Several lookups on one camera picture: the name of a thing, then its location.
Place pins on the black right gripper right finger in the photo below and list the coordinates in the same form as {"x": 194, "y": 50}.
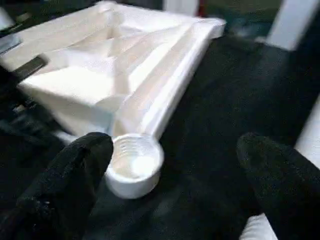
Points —
{"x": 287, "y": 187}

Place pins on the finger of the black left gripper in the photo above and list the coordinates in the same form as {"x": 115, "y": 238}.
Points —
{"x": 32, "y": 66}

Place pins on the white plastic table top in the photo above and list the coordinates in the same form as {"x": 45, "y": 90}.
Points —
{"x": 87, "y": 82}

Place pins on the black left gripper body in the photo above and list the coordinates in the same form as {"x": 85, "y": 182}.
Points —
{"x": 22, "y": 107}

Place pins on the white glass-door cabinet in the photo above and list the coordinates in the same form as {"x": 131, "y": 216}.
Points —
{"x": 287, "y": 25}

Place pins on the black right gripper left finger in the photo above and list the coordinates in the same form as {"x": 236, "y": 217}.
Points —
{"x": 65, "y": 180}

